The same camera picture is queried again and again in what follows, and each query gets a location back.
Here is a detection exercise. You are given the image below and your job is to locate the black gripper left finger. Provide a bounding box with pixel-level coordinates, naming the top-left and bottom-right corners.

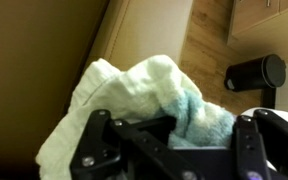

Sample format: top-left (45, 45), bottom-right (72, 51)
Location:
top-left (69, 108), bottom-right (205, 180)

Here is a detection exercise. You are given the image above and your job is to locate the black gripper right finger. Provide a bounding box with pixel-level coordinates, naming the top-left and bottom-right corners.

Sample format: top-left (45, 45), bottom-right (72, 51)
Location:
top-left (232, 109), bottom-right (288, 180)

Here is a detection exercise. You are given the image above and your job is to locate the white and blue striped cloth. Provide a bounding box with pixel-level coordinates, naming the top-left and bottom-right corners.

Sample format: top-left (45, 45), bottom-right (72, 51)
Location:
top-left (35, 54), bottom-right (237, 180)

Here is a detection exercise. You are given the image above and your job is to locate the black cylindrical robot part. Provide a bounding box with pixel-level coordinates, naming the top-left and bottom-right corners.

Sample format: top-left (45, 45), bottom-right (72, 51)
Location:
top-left (223, 53), bottom-right (288, 93)

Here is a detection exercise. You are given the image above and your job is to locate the wooden cabinet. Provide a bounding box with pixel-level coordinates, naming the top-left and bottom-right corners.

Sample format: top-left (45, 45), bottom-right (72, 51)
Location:
top-left (226, 0), bottom-right (288, 65)

